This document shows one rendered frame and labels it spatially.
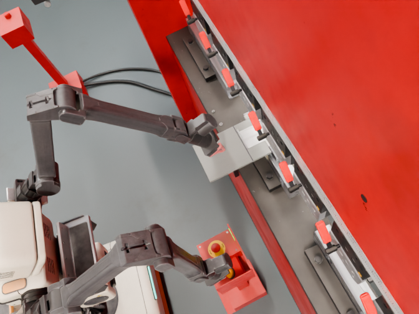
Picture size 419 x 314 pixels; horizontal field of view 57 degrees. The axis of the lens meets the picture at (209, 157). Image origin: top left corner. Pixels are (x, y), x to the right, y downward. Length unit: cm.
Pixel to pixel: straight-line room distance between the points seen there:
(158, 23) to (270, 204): 109
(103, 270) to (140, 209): 163
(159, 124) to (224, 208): 135
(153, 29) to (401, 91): 171
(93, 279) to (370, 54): 84
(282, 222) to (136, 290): 101
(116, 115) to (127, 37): 242
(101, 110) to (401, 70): 85
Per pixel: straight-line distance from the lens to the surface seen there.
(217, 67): 179
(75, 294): 116
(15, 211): 130
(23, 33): 284
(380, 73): 52
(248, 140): 152
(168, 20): 209
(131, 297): 222
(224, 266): 138
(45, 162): 132
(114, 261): 99
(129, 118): 118
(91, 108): 113
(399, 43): 47
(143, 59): 333
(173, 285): 245
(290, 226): 151
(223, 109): 177
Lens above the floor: 233
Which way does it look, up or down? 61 degrees down
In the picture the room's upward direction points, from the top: 23 degrees counter-clockwise
